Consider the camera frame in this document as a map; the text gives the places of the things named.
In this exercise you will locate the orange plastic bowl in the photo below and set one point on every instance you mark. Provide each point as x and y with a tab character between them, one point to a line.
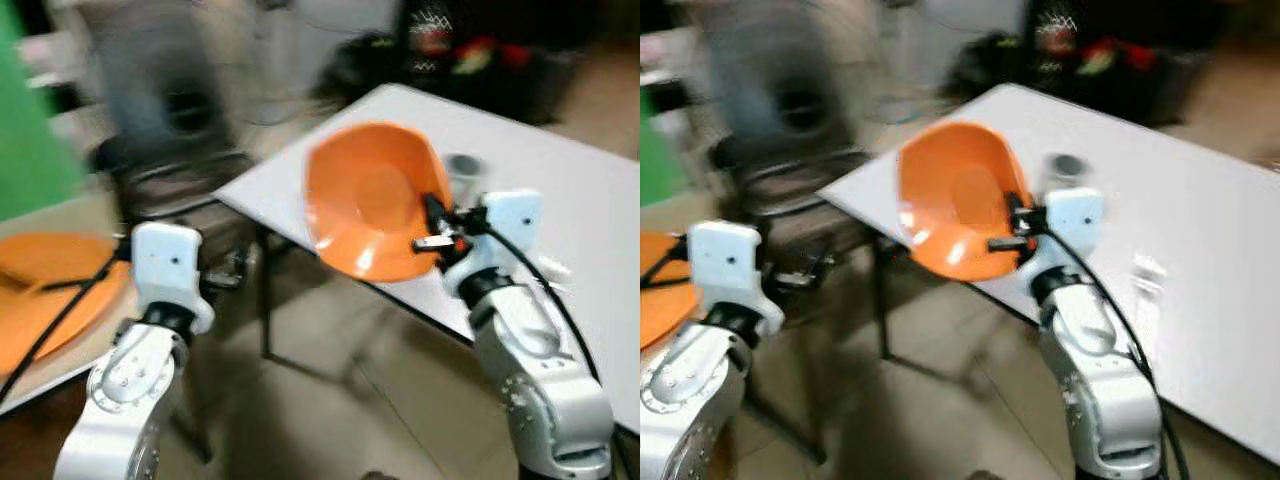
370	200
958	200

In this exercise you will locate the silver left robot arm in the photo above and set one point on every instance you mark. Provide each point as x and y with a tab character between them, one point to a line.
690	395
130	385

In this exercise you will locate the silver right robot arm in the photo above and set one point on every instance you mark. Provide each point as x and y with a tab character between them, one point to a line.
1100	395
540	395

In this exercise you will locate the black table leg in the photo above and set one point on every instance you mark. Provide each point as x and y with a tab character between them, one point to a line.
265	300
881	300

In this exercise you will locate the metal cup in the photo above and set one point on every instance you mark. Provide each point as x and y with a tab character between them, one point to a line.
462	172
1066	169

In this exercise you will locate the black bag pile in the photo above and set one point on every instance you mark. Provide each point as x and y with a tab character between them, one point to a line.
450	60
1080	60

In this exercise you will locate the grey chair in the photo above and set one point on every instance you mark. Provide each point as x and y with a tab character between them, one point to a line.
790	100
170	110

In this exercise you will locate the green panel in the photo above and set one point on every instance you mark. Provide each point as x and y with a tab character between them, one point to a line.
652	150
35	120

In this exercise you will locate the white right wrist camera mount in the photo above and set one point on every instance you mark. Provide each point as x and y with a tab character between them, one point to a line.
512	215
1075	213

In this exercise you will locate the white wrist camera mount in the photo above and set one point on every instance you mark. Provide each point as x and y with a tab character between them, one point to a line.
725	262
1075	213
165	260
512	215

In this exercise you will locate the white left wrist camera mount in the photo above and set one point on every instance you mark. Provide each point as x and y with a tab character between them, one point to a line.
165	260
725	262

